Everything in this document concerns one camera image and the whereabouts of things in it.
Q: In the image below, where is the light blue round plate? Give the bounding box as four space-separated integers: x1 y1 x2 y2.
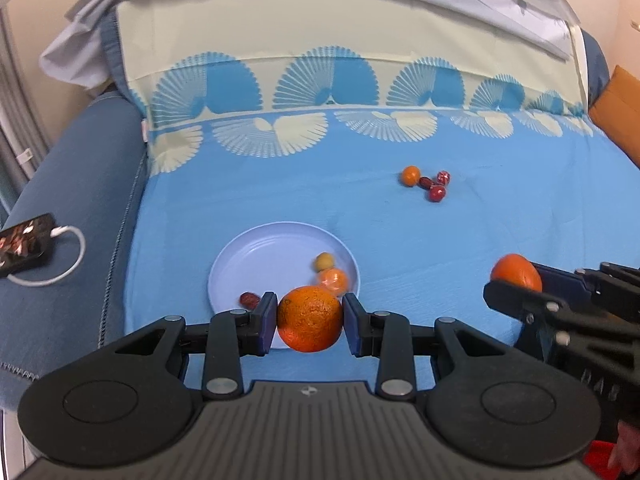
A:
207 221 360 314

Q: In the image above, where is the person's hand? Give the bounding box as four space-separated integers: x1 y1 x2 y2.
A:
608 420 640 474

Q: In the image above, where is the orange cushion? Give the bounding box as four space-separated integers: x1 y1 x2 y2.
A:
589 65 640 167

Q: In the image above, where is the dark red jujube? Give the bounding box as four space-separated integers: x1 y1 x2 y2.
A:
418 177 434 190
239 292 260 311

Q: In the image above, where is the blue patterned sofa cover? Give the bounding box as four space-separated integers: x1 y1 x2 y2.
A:
114 0 640 391

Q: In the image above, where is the red fruit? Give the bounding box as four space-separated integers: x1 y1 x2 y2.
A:
436 170 451 186
427 185 447 203

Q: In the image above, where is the blue fabric sofa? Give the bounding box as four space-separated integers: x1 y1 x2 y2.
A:
1 13 148 411

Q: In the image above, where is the yellow-green longan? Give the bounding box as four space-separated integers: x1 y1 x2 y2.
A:
314 252 335 273

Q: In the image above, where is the small orange tangerine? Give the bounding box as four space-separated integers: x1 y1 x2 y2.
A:
490 254 542 292

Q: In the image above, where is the black smartphone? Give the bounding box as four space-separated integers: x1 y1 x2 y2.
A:
0 214 55 278

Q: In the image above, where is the white charging cable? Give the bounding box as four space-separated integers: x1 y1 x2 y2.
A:
6 224 87 288

